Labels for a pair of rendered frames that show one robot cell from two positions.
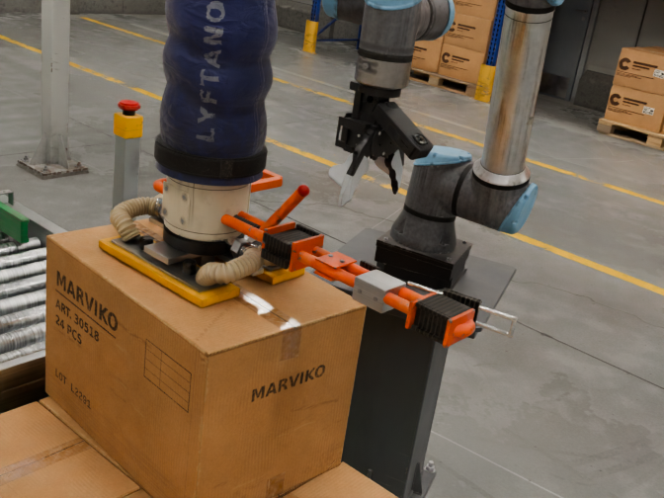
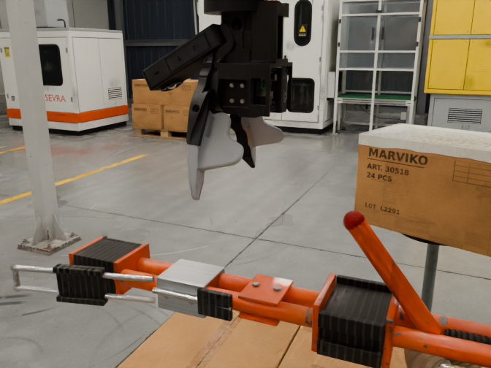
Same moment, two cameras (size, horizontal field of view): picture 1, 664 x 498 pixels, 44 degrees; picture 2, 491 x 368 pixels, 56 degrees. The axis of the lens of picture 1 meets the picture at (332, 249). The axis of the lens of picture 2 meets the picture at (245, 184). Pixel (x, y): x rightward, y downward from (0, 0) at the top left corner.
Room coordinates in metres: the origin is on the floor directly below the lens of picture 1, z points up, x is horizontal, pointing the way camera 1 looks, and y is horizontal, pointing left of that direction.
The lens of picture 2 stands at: (1.89, -0.17, 1.37)
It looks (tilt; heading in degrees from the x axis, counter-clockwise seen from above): 16 degrees down; 165
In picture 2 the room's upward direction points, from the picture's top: straight up
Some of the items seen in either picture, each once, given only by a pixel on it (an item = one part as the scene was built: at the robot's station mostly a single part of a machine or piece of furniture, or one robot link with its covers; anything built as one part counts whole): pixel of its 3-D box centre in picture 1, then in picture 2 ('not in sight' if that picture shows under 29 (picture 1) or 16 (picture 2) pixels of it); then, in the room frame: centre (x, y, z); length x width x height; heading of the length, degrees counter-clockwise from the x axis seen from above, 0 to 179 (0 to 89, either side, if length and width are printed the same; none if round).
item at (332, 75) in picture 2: not in sight; (335, 83); (-5.48, 3.44, 0.81); 0.58 x 0.12 x 0.42; 141
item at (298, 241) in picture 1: (291, 245); (356, 317); (1.48, 0.08, 1.08); 0.10 x 0.08 x 0.06; 142
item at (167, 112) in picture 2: not in sight; (179, 106); (-5.93, 0.82, 0.45); 1.21 x 1.03 x 0.91; 51
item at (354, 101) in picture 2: not in sight; (374, 115); (-5.04, 3.97, 0.32); 1.25 x 0.52 x 0.63; 51
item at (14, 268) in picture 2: (433, 296); (115, 291); (1.34, -0.19, 1.07); 0.31 x 0.03 x 0.05; 64
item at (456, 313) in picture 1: (440, 318); (111, 263); (1.25, -0.19, 1.07); 0.08 x 0.07 x 0.05; 52
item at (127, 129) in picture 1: (122, 258); not in sight; (2.58, 0.70, 0.50); 0.07 x 0.07 x 1.00; 51
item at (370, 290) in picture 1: (378, 290); (191, 287); (1.34, -0.09, 1.07); 0.07 x 0.07 x 0.04; 52
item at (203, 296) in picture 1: (167, 260); not in sight; (1.56, 0.33, 0.97); 0.34 x 0.10 x 0.05; 52
